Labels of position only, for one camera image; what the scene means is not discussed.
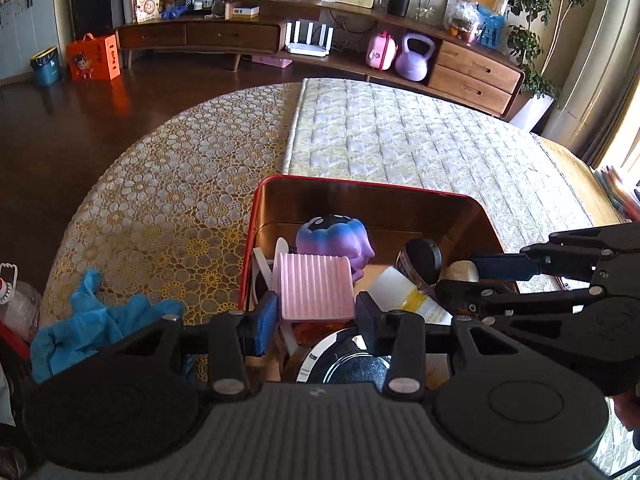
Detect purple squishy toy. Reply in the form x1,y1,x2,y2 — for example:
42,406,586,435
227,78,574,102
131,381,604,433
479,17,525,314
295,215,376,281

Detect white and yellow bottle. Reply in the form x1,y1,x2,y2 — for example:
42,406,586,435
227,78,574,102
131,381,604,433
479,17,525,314
365,266,453,326

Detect white router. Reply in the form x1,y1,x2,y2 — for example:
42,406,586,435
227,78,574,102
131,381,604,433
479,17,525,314
285,20,333,57

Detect purple kettlebell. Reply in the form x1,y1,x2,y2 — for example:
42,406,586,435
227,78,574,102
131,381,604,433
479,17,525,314
395,33,437,81

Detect clear plastic bottle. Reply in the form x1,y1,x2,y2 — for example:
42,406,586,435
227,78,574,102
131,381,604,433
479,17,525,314
0,262,43,343

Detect white sunglasses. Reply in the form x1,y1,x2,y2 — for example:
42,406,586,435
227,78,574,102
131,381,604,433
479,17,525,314
251,237,301,361

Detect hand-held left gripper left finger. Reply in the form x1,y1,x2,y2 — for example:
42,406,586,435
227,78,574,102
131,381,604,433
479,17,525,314
107,291,280,402

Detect blue cloth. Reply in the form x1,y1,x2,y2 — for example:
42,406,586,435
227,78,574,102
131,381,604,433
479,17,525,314
30,268,186,383

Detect quilted cream mat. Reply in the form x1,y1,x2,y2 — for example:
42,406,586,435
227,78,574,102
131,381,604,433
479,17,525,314
281,77,608,291

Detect beige round ball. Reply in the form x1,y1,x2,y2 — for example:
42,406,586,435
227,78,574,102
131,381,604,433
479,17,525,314
440,259,481,286

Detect red box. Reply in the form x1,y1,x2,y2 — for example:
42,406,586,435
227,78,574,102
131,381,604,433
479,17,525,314
238,175,506,396

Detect long wooden cabinet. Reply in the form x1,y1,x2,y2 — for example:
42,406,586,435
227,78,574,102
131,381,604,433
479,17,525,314
115,0,526,118

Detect pink ribbed soap dish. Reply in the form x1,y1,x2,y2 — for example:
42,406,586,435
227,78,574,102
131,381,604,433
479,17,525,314
277,252,357,322

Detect tall potted plant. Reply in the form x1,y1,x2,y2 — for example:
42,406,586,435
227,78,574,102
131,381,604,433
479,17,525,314
505,0,601,131

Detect orange gift box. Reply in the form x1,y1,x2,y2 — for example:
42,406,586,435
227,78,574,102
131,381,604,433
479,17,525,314
66,33,122,82

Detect round silver dish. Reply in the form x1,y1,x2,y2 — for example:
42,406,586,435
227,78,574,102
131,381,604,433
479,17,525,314
295,327,396,386

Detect teal trash bin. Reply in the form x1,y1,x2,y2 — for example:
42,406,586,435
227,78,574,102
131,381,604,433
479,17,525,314
30,46,63,87

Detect jar with black lid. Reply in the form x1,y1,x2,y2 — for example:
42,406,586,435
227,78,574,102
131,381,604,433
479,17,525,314
395,237,443,293

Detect grey wall cabinets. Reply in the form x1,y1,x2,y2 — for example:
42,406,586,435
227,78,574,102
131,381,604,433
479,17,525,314
0,0,63,81

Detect pink case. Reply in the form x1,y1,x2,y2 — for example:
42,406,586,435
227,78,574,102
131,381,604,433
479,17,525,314
365,30,399,71

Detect grey curtain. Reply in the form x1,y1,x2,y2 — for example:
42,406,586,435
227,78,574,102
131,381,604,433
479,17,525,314
542,0,640,168

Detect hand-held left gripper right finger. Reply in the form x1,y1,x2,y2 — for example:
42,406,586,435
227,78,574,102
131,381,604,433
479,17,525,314
355,291,531,401

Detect blue gift bag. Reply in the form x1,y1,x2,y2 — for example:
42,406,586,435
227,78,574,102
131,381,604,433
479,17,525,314
477,5,506,51

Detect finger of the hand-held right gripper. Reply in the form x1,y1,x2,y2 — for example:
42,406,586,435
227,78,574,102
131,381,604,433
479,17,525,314
436,279,598,341
470,222,640,281

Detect clear plastic bag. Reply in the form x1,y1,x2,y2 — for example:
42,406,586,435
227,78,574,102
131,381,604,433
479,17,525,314
445,0,481,43

